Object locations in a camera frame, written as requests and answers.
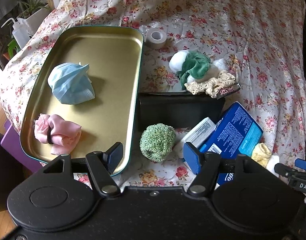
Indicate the white squeeze bottle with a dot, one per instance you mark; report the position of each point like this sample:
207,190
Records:
19,32

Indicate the white tape roll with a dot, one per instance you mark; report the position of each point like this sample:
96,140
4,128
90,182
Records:
155,38

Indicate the blue tissue package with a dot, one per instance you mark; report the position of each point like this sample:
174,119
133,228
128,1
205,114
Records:
236,133

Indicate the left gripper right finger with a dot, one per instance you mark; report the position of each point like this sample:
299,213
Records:
204,166

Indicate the white tissue pack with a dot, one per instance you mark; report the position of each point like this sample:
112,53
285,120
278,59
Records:
197,135

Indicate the leopard print scrunchie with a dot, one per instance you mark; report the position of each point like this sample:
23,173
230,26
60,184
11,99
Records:
223,92

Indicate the yellow fluffy sock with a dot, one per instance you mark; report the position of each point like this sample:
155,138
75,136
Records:
261,154

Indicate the cream lace scrunchie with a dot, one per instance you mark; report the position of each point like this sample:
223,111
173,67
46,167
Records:
212,86

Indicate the green white plush toy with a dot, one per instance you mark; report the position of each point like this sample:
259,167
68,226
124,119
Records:
187,63

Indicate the gold metal tin tray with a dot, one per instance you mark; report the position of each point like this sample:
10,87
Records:
114,58

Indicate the floral bed cover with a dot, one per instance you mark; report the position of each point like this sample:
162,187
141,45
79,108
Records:
260,40

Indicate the purple stool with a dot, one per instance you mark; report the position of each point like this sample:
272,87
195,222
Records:
11,143

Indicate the potted green plant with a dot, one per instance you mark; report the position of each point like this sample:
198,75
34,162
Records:
33,13

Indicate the pink fabric scrunchie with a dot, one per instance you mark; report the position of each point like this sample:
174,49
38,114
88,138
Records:
62,135

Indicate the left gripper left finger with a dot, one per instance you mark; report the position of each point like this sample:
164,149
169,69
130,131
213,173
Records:
101,166

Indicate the green knitted scrubber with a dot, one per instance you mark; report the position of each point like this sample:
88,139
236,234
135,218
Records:
157,141

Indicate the blue face mask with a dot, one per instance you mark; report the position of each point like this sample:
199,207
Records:
70,84

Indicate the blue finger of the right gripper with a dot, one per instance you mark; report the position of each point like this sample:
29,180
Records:
300,163

